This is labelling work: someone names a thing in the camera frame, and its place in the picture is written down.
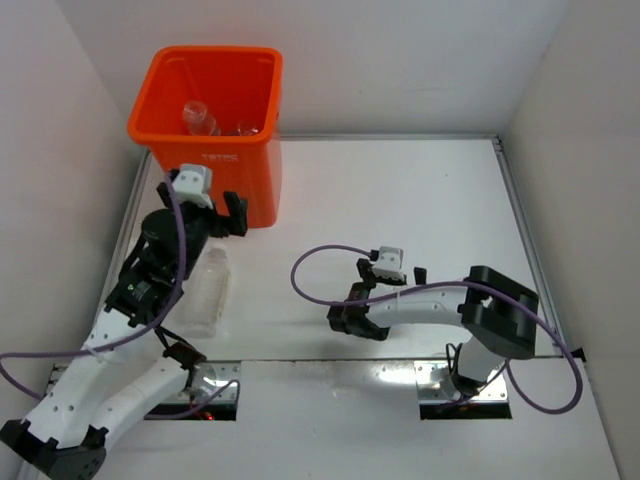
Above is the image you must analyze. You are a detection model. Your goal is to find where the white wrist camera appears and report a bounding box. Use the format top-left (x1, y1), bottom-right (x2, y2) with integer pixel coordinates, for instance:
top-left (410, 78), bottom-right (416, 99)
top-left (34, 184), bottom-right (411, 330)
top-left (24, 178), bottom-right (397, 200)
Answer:
top-left (172, 163), bottom-right (214, 210)
top-left (372, 246), bottom-right (406, 285)

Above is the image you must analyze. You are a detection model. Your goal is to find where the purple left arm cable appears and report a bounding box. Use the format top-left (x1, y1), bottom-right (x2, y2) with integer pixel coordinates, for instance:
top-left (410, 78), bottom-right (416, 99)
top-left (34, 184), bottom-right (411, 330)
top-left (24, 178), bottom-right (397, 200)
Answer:
top-left (0, 172), bottom-right (241, 419)

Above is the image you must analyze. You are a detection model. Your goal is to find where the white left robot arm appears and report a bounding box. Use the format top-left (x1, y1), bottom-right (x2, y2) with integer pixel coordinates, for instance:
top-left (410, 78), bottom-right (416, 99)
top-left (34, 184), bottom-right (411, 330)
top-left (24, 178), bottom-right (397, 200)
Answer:
top-left (1, 181), bottom-right (248, 479)

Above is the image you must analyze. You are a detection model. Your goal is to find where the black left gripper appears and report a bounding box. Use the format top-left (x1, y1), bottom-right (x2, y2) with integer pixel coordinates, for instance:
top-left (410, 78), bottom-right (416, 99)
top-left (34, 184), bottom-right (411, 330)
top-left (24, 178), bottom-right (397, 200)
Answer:
top-left (157, 183), bottom-right (246, 282)

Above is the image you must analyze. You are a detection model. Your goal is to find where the clear unlabelled plastic bottle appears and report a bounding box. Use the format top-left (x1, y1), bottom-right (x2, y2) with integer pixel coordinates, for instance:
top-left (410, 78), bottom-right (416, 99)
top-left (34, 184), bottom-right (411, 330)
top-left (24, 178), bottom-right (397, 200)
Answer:
top-left (179, 244), bottom-right (231, 339)

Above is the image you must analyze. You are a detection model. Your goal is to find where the blue label bottle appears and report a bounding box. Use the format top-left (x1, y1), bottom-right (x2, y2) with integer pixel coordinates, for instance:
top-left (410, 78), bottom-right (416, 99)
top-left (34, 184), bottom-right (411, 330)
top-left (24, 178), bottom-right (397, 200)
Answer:
top-left (228, 120), bottom-right (262, 136)

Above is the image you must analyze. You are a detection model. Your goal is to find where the aluminium table edge rail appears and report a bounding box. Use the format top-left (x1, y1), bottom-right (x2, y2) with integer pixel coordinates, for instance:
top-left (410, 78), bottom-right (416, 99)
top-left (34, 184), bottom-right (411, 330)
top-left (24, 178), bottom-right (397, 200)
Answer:
top-left (491, 135), bottom-right (574, 349)

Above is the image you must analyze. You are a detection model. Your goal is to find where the white front cover panel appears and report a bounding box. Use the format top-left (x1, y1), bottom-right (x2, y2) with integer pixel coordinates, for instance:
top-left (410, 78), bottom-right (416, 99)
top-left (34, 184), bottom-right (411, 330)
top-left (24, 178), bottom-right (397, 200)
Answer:
top-left (99, 359), bottom-right (618, 479)

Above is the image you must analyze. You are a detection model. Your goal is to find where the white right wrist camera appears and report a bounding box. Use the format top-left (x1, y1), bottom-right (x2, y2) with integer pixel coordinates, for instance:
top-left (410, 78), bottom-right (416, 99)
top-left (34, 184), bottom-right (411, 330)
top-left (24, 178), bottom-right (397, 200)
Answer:
top-left (372, 246), bottom-right (406, 285)

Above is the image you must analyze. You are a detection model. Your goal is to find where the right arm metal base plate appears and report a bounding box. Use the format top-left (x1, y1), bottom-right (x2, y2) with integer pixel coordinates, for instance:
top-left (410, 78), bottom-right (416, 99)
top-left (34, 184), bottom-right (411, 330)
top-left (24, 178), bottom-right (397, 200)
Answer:
top-left (414, 359), bottom-right (509, 405)

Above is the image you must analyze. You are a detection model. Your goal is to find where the orange plastic bin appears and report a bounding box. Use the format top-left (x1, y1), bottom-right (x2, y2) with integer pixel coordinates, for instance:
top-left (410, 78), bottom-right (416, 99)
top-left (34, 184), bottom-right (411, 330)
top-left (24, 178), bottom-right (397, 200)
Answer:
top-left (128, 46), bottom-right (283, 228)

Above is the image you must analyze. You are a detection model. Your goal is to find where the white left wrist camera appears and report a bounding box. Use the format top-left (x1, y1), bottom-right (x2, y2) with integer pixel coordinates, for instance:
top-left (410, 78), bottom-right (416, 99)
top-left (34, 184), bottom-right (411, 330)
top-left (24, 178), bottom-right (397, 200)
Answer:
top-left (172, 163), bottom-right (214, 210)

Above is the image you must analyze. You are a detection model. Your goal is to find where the clear bottle blue cap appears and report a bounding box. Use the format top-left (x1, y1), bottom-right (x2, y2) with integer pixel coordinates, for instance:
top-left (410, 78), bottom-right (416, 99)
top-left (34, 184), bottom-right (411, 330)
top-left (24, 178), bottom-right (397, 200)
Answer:
top-left (182, 100), bottom-right (220, 136)

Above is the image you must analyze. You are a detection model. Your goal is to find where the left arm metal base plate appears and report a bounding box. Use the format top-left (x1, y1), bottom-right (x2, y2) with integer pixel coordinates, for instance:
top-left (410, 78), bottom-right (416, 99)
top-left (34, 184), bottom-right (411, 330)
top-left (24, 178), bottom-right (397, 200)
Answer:
top-left (190, 362), bottom-right (241, 407)

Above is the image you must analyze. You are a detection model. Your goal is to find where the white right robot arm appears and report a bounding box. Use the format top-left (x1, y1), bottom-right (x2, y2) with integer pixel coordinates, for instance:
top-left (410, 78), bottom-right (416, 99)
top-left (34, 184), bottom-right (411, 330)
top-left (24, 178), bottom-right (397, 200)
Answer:
top-left (327, 254), bottom-right (539, 400)

